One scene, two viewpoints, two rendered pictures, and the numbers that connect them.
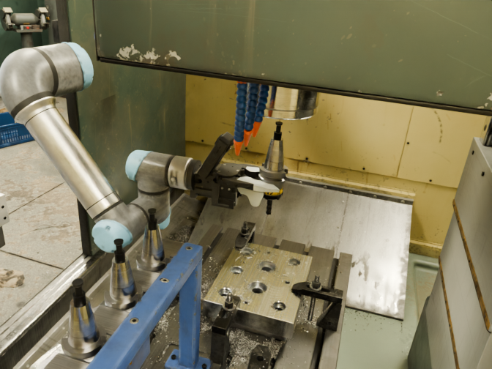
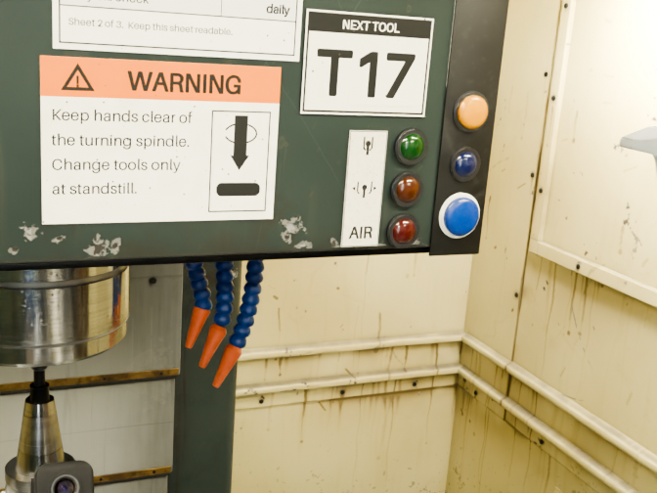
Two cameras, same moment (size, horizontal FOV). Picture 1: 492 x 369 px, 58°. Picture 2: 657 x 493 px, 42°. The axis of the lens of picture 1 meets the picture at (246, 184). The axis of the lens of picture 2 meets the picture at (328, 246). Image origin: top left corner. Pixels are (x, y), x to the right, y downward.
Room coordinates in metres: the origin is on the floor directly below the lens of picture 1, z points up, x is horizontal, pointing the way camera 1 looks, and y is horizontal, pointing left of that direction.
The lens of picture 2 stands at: (1.14, 0.66, 1.77)
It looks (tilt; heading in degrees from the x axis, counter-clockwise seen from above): 15 degrees down; 231
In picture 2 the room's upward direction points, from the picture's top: 4 degrees clockwise
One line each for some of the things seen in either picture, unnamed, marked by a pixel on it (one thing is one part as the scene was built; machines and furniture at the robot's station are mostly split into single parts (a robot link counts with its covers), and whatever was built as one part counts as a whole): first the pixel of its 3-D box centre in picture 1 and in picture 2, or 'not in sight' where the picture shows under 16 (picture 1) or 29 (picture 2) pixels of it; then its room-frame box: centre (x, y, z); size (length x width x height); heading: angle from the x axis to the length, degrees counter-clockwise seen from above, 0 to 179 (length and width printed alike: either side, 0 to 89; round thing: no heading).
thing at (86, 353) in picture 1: (84, 343); not in sight; (0.49, 0.22, 1.21); 0.06 x 0.06 x 0.03
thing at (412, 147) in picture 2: not in sight; (412, 147); (0.70, 0.21, 1.69); 0.02 x 0.01 x 0.02; 165
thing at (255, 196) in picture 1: (256, 194); not in sight; (0.86, -0.03, 1.29); 0.09 x 0.03 x 0.06; 63
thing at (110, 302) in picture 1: (124, 297); not in sight; (0.59, 0.19, 1.21); 0.06 x 0.06 x 0.03
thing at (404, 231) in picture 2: not in sight; (403, 231); (0.70, 0.21, 1.62); 0.02 x 0.01 x 0.02; 165
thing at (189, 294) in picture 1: (189, 315); not in sight; (0.74, 0.10, 1.05); 0.10 x 0.05 x 0.30; 75
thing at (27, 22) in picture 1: (29, 56); not in sight; (5.53, 2.78, 0.57); 0.47 x 0.37 x 1.14; 133
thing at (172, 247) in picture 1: (165, 247); not in sight; (0.75, 0.15, 1.21); 0.07 x 0.05 x 0.01; 75
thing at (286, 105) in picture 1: (282, 79); (36, 270); (0.89, -0.06, 1.54); 0.16 x 0.16 x 0.12
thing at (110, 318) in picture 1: (105, 319); not in sight; (0.54, 0.21, 1.21); 0.07 x 0.05 x 0.01; 75
